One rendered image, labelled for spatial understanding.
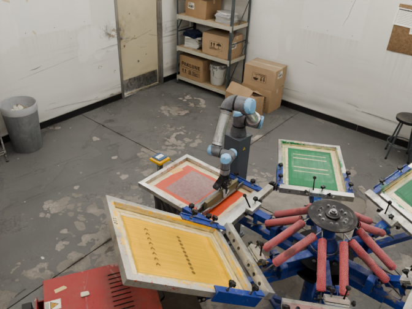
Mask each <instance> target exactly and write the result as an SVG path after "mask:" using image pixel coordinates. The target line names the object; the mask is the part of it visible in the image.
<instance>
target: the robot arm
mask: <svg viewBox="0 0 412 309"><path fill-rule="evenodd" d="M233 110H235V111H234V114H233V122H232V127H231V130H230V135H231V136H232V137H235V138H239V139H240V138H244V137H246V135H247V131H246V126H248V127H251V128H256V129H260V128H261V127H262V124H263V121H264V116H262V115H259V114H258V113H257V112H255V110H256V101H255V100H254V99H252V98H248V97H243V96H238V95H231V96H229V97H227V98H226V99H225V100H224V101H223V103H222V104H221V107H220V111H221V113H220V115H219V120H218V124H217V127H216V131H215V135H214V138H213V142H212V145H209V146H208V148H207V154H208V155H211V156H215V157H218V158H220V170H219V174H220V176H219V177H218V179H217V181H216V182H215V183H214V185H213V189H215V190H217V192H218V191H219V190H221V189H222V188H223V197H224V198H225V197H226V195H227V193H228V192H229V189H228V187H227V186H229V185H231V183H230V181H231V182H232V179H231V178H230V174H231V172H230V166H231V163H232V161H233V160H234V159H235V158H236V156H237V151H236V150H235V149H233V148H231V149H229V150H226V149H223V148H221V147H222V144H223V139H224V135H225V132H226V128H227V124H228V121H229V117H230V114H231V113H232V111H233Z"/></svg>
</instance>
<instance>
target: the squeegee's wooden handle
mask: <svg viewBox="0 0 412 309"><path fill-rule="evenodd" d="M236 186H237V180H233V181H232V182H231V185H229V186H227V187H228V189H229V192H228V193H227V194H229V193H230V192H231V191H233V190H234V189H236ZM222 198H223V189H221V190H219V191H218V192H217V193H216V194H214V195H213V196H212V197H210V198H209V199H207V200H206V201H205V202H204V210H206V209H207V208H209V207H212V206H213V205H215V204H216V203H217V202H218V201H219V200H221V199H222Z"/></svg>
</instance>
